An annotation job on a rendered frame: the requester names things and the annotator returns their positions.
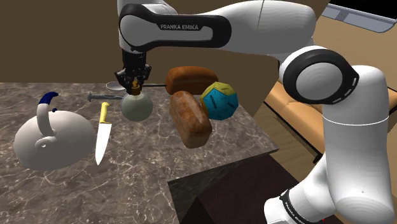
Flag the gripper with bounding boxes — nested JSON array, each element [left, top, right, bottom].
[[114, 49, 153, 94]]

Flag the round grey bottle, gold cap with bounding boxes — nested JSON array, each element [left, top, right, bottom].
[[120, 80, 154, 123]]

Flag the grey screw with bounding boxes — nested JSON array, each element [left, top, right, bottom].
[[87, 91, 125, 103]]

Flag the brown bread loaf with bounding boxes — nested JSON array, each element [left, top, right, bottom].
[[169, 90, 214, 150], [164, 66, 219, 96]]

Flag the blue and yellow polyhedron ball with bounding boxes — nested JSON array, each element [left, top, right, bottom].
[[199, 81, 240, 121]]

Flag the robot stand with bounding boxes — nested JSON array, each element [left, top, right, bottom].
[[167, 151, 312, 224]]

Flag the tan sofa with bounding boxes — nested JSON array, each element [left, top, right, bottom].
[[263, 80, 397, 164]]

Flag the grey-framed window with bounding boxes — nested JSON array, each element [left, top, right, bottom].
[[320, 0, 397, 34]]

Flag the silver spoon with black handle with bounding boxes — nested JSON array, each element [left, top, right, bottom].
[[106, 81, 169, 92]]

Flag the yellow-handled kitchen knife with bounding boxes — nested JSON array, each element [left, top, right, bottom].
[[94, 101, 113, 167]]

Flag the white kettle with blue handle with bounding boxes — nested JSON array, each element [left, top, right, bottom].
[[13, 91, 97, 172]]

